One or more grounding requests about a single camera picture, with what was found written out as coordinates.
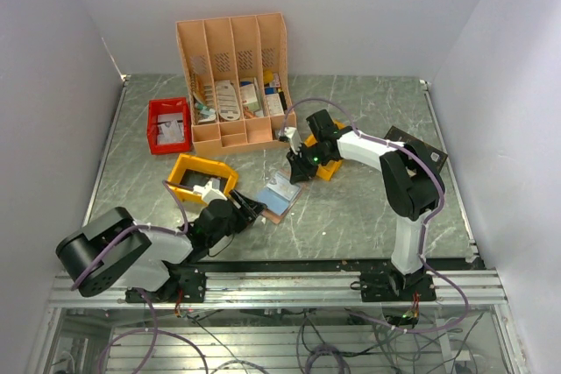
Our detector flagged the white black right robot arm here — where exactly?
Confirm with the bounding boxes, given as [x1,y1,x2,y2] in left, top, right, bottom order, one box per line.
[280,109,445,300]

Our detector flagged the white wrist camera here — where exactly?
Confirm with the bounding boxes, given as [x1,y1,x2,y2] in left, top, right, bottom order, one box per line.
[278,126,302,157]
[193,177,229,204]

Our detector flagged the white oval perforated board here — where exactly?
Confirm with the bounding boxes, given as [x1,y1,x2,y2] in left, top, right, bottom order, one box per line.
[215,80,242,122]

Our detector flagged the red plastic bin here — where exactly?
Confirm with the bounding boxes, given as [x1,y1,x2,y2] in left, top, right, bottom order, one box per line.
[146,97,191,155]

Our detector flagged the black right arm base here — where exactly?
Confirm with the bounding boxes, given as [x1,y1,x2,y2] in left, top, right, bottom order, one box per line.
[350,270,437,302]

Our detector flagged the black book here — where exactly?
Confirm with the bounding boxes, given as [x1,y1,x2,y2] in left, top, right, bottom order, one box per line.
[384,124,449,172]

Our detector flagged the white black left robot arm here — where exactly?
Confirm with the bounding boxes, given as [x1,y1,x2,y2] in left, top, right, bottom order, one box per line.
[55,186,267,301]

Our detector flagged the white card from red bin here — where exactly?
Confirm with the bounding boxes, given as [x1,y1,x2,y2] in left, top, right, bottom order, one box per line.
[266,173,302,203]

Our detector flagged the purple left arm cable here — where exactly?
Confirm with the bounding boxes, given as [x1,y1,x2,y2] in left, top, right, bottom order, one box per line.
[69,180,211,374]

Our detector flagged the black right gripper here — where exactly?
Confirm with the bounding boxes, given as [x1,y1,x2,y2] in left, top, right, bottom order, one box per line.
[286,143,331,185]

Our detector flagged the pink leather card holder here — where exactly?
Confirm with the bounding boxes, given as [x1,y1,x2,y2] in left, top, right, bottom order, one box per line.
[257,171,302,224]

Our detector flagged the white box in organizer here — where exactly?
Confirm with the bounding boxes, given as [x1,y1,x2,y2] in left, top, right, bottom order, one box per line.
[240,82,262,112]

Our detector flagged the cards in red bin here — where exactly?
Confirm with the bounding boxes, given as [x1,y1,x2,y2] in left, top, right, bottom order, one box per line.
[157,113,185,145]

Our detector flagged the yellow bin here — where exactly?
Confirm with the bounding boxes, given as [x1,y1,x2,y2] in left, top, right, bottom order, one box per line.
[304,116,350,181]
[167,153,239,204]

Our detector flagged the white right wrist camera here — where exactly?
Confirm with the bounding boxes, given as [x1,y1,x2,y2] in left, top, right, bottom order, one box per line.
[278,126,302,157]

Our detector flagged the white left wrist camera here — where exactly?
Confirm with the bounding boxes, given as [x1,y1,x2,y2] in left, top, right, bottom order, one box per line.
[193,177,229,204]

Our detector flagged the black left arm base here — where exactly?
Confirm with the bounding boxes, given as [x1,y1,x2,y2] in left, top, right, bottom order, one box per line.
[114,258,207,303]

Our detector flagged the peach plastic desk organizer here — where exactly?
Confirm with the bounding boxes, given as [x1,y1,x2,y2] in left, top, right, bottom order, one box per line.
[175,12,296,157]

